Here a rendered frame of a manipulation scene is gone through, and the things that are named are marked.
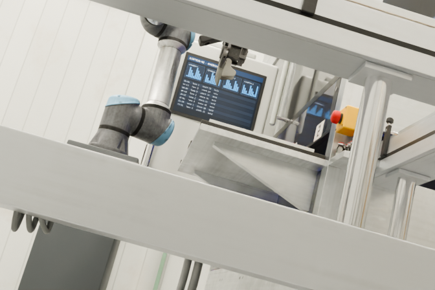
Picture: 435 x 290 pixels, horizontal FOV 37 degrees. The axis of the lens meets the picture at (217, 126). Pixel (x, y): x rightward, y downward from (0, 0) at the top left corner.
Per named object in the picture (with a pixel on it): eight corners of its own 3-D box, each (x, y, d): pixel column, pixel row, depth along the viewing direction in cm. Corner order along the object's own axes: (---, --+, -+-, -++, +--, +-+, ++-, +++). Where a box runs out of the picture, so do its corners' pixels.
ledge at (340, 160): (371, 177, 195) (373, 171, 196) (390, 169, 183) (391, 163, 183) (328, 165, 194) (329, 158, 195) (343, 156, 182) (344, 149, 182)
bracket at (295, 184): (306, 211, 203) (314, 173, 207) (309, 211, 201) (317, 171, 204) (202, 182, 201) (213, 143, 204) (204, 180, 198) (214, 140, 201)
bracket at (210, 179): (269, 227, 251) (277, 195, 255) (271, 226, 248) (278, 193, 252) (185, 203, 249) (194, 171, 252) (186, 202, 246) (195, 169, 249)
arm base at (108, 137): (83, 145, 224) (92, 119, 227) (88, 155, 239) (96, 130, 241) (125, 156, 224) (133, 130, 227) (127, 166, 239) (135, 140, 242)
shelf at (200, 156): (290, 203, 264) (291, 199, 264) (351, 173, 197) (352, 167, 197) (177, 171, 260) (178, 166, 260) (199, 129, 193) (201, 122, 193)
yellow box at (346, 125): (356, 139, 196) (361, 117, 198) (366, 133, 189) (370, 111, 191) (333, 132, 195) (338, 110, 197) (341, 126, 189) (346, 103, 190)
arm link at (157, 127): (122, 138, 241) (155, 15, 262) (156, 152, 249) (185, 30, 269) (137, 131, 232) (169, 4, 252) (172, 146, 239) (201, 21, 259)
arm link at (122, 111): (93, 126, 237) (104, 92, 240) (125, 139, 243) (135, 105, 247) (106, 122, 226) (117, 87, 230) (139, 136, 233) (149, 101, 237)
